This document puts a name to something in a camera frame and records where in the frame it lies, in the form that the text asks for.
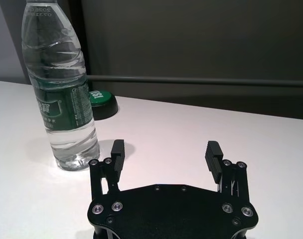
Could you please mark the green YES button black base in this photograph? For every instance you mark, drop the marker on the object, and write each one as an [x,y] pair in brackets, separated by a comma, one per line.
[104,104]

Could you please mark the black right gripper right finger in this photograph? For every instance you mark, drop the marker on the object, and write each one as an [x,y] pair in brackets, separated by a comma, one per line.
[213,161]

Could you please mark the clear water bottle green label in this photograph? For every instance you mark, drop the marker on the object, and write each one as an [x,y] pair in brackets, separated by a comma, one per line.
[59,87]

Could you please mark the grey horizontal wall rail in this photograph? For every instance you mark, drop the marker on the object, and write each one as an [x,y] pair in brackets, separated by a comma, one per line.
[191,80]

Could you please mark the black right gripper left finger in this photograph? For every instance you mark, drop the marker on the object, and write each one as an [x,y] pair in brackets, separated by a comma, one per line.
[117,159]

